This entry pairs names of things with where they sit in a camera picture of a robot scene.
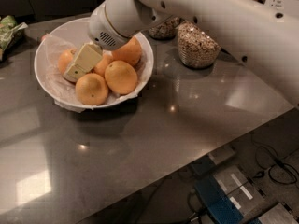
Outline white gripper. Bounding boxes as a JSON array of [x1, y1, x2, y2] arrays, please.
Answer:
[[64, 3, 133, 82]]

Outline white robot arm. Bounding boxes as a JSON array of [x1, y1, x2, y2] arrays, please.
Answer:
[[87, 0, 299, 106]]

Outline orange front in bowl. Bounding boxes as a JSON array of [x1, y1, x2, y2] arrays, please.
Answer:
[[75, 73, 109, 105]]

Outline clear plastic bowl liner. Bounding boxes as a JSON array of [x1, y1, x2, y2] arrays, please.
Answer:
[[38, 34, 153, 113]]

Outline small orange in middle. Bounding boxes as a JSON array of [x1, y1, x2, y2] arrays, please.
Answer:
[[93, 54, 114, 77]]

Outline green snack packet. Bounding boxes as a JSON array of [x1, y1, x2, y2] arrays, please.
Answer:
[[0, 15, 28, 61]]

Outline glass jar light cereal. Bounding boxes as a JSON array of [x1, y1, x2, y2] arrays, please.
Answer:
[[149, 17, 180, 40]]

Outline glass jar brown grain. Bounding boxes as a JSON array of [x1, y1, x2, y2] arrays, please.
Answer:
[[177, 21, 221, 69]]

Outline grey metal floor plates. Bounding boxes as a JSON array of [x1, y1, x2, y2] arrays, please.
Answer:
[[207, 144, 299, 224]]

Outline blue box on floor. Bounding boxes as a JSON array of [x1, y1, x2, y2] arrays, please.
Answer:
[[194, 175, 263, 224]]

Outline black cable on floor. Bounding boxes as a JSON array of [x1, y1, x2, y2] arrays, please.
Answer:
[[250, 131, 299, 186]]

